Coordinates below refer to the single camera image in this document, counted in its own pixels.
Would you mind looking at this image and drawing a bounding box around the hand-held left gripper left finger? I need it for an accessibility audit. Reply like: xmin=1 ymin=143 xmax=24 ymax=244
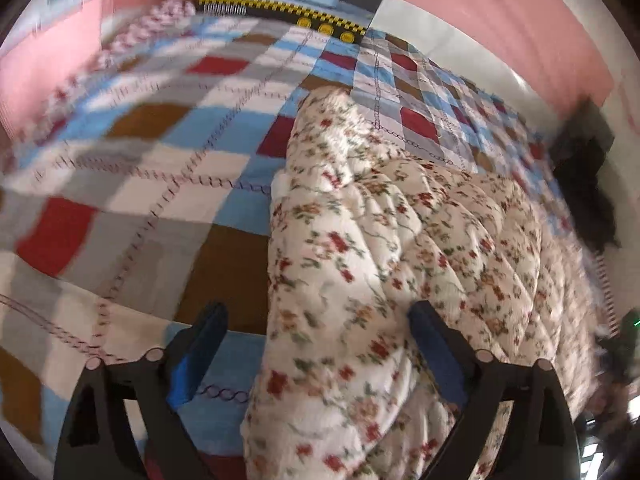
xmin=54 ymin=301 xmax=228 ymax=480

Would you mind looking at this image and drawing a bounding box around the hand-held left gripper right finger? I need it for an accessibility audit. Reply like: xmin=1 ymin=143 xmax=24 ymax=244
xmin=407 ymin=301 xmax=583 ymax=480

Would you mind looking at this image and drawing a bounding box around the floral quilted jacket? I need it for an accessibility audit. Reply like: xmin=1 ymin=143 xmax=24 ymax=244
xmin=240 ymin=86 xmax=621 ymax=480

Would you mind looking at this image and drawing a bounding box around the black clothing pile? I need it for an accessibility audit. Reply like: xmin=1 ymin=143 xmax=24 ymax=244
xmin=552 ymin=132 xmax=622 ymax=255

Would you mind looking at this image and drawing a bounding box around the checkered bed sheet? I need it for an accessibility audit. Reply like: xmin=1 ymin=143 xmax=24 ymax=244
xmin=0 ymin=10 xmax=601 ymax=480

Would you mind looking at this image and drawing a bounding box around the dark grey pillow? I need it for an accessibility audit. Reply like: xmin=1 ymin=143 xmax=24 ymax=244
xmin=560 ymin=99 xmax=616 ymax=161

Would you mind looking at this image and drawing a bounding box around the pink storage box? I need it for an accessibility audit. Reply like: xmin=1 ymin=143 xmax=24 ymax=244
xmin=0 ymin=0 xmax=118 ymax=133

